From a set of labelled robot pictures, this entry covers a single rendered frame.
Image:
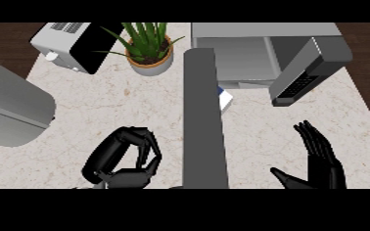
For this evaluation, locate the green potted plant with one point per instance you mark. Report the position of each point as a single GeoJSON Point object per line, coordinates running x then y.
{"type": "Point", "coordinates": [148, 49]}

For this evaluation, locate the white toaster oven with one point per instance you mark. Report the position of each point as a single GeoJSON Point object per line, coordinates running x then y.
{"type": "Point", "coordinates": [77, 45]}

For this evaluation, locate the grey rounded appliance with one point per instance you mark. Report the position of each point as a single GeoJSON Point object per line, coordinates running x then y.
{"type": "Point", "coordinates": [21, 111]}

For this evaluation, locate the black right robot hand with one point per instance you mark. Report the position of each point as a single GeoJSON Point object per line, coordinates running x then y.
{"type": "Point", "coordinates": [324, 163]}

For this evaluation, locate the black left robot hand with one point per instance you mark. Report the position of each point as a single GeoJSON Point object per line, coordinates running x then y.
{"type": "Point", "coordinates": [126, 176]}

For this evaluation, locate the white and blue milk carton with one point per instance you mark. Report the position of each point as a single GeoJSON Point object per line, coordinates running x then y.
{"type": "Point", "coordinates": [225, 99]}

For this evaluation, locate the grey microwave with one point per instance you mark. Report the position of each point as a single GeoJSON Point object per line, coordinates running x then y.
{"type": "Point", "coordinates": [270, 58]}

